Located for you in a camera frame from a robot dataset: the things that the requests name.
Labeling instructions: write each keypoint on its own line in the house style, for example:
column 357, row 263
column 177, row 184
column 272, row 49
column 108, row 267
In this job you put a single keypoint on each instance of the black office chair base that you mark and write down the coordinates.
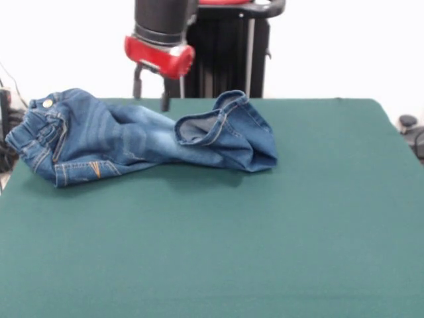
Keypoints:
column 412, row 130

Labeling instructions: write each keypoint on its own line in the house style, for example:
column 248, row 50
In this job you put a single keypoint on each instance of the blue denim jeans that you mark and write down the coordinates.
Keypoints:
column 132, row 142

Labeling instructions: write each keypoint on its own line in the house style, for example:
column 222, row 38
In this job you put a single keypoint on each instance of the black electronics box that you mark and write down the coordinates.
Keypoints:
column 4, row 106

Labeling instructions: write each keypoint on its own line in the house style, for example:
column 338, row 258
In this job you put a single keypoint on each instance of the dark green table cloth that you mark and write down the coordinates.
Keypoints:
column 198, row 258

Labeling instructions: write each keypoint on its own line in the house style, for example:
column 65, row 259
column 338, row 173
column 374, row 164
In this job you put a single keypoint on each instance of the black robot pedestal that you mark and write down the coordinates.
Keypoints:
column 225, row 59

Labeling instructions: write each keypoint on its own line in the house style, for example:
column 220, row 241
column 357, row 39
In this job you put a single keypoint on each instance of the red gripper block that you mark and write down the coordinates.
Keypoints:
column 159, row 59

